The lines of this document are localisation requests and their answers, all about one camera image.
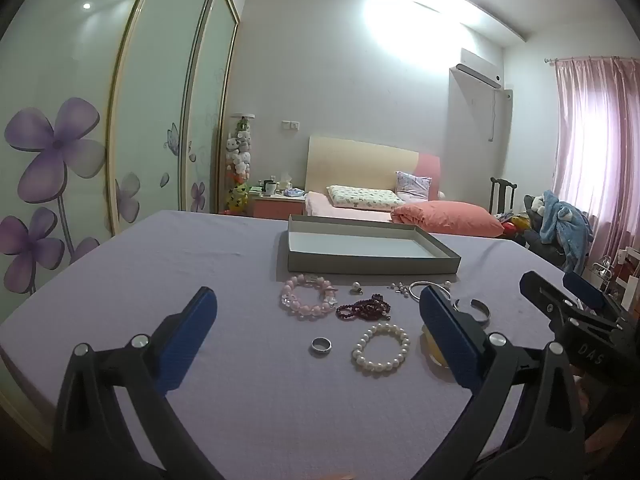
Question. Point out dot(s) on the dark wooden chair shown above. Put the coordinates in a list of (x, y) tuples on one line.
[(501, 195)]

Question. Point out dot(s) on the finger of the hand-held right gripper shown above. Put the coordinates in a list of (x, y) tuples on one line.
[(547, 297), (587, 292)]

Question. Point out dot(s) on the wall switch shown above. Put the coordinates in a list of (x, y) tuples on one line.
[(290, 125)]

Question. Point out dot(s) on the pink nightstand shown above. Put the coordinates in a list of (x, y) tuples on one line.
[(277, 207)]

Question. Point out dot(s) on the white mug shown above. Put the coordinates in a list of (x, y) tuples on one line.
[(270, 189)]

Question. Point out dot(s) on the patterned white pillow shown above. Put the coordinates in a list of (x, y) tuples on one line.
[(365, 197)]

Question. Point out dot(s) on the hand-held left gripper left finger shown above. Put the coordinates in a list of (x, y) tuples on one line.
[(187, 340)]

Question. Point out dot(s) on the lilac tablecloth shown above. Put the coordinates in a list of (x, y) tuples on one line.
[(200, 250)]

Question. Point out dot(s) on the cluster of small pearl earrings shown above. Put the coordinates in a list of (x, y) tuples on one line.
[(398, 288)]

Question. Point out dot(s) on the tower of plush toys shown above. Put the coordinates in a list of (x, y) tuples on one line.
[(239, 160)]

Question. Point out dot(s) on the small lilac pillow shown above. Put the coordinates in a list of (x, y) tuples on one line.
[(412, 185)]

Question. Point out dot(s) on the orange pillow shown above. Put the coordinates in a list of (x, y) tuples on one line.
[(450, 217)]

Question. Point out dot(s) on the pink curtain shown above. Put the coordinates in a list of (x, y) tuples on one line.
[(595, 150)]

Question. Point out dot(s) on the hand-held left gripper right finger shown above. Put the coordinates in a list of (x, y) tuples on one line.
[(447, 340)]

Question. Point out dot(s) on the pink bed sheet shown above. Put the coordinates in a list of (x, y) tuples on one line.
[(325, 207)]

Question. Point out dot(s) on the yellow bangle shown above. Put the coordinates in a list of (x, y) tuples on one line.
[(436, 356)]

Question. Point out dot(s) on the blue plush blanket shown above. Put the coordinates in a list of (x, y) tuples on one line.
[(565, 225)]

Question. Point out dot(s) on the white air conditioner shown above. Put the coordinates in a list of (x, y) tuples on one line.
[(477, 72)]

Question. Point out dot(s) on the flower print sliding wardrobe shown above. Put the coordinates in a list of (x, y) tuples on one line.
[(75, 110)]

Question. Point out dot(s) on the grey cardboard tray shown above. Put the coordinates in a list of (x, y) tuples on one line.
[(360, 242)]

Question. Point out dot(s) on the curtain rod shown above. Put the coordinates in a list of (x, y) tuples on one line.
[(585, 58)]

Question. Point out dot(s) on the silver bangle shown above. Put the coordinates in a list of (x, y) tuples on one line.
[(414, 292)]

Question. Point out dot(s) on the large pearl pendant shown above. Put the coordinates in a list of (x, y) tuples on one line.
[(356, 288)]

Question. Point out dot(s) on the beige and pink headboard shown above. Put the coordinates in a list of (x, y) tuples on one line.
[(360, 160)]

